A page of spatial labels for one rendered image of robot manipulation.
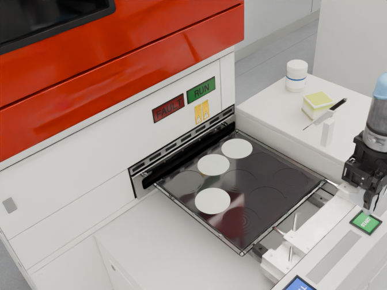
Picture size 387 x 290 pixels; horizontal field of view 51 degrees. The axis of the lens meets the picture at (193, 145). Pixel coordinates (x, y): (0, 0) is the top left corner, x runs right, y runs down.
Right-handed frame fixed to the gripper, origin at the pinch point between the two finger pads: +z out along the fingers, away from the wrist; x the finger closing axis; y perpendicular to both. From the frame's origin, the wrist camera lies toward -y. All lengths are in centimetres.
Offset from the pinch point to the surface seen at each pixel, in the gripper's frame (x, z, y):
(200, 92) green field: 0, -9, 58
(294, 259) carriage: 15.4, 12.3, 9.0
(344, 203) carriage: -9.3, 12.3, 10.5
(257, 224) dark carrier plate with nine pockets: 14.6, 10.4, 21.8
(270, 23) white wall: -219, 81, 207
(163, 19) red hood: 14, -38, 53
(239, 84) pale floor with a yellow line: -144, 101, 176
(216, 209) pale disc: 18.6, 10.4, 33.4
